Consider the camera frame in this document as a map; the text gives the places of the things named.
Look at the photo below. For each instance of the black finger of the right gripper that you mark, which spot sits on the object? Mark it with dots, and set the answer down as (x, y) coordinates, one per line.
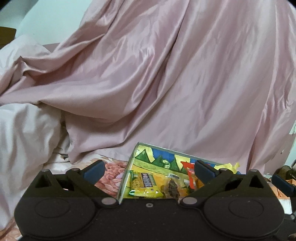
(285, 187)

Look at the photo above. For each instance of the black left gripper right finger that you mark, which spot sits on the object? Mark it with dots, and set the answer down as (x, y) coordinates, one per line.
(235, 206)

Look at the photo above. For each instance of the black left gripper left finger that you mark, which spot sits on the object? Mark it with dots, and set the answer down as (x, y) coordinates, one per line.
(62, 205)

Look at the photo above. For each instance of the red spicy tofu packet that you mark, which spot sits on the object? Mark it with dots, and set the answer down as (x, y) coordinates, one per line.
(194, 182)

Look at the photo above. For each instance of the dark seaweed snack packet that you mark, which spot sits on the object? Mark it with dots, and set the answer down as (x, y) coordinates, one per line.
(171, 187)

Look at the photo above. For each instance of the yellow snack packet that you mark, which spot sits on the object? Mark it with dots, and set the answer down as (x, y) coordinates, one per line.
(143, 185)

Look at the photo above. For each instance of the orange cloth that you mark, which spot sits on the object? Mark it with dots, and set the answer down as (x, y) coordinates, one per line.
(283, 199)

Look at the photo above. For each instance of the yellow orange snack bag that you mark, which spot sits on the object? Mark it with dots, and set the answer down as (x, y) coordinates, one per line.
(229, 166)

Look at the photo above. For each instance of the floral bed sheet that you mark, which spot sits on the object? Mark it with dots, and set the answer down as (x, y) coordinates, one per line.
(109, 183)

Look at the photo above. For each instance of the white pink quilt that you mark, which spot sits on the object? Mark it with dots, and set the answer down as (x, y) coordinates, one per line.
(31, 105)

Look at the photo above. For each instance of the grey cardboard box tray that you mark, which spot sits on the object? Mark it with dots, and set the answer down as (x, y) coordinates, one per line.
(160, 162)

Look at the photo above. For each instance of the pink satin blanket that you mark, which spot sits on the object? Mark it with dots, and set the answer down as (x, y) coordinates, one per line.
(213, 79)

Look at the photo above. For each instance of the dark wooden furniture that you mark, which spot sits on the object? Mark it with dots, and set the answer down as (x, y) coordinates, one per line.
(6, 36)

